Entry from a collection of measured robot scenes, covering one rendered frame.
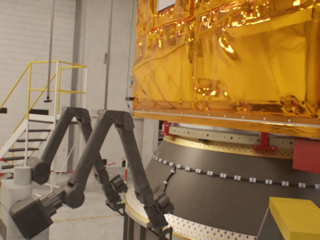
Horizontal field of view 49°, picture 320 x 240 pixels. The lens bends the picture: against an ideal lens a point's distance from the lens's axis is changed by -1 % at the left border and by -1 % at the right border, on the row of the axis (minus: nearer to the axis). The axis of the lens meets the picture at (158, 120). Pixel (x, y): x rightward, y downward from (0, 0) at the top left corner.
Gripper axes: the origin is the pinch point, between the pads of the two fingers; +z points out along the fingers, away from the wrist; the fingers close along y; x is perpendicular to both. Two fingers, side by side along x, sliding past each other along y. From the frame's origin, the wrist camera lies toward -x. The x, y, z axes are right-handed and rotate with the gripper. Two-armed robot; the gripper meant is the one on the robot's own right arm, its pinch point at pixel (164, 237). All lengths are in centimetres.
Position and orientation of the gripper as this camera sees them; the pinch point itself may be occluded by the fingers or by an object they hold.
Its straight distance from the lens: 179.0
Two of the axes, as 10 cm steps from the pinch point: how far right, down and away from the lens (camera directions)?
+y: -5.7, -0.6, 8.2
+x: -7.4, 4.7, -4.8
